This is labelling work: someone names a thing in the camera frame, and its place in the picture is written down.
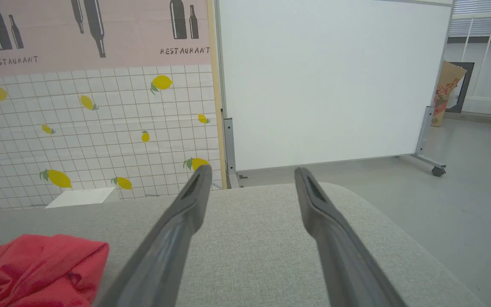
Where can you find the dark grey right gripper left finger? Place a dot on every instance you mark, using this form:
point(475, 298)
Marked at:
point(173, 243)

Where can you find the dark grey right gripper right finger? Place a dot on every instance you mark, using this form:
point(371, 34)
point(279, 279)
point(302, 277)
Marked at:
point(335, 251)

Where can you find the red and white garment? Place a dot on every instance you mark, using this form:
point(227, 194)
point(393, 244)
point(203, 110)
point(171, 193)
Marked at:
point(36, 268)

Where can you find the flat white sheet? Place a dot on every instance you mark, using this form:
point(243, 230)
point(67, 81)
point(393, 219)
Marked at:
point(81, 197)

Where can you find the lemon print backdrop panel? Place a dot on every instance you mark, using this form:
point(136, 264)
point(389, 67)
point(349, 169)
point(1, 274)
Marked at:
point(100, 128)

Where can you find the white wheeled partition board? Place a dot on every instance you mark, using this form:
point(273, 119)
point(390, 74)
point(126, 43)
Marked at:
point(335, 85)

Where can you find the printed cardboard box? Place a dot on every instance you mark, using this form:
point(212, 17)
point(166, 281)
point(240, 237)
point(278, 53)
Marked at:
point(443, 94)

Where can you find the white window railing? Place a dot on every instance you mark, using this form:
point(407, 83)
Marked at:
point(490, 51)

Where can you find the black frame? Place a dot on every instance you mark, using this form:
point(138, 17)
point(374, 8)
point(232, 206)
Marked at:
point(467, 85)

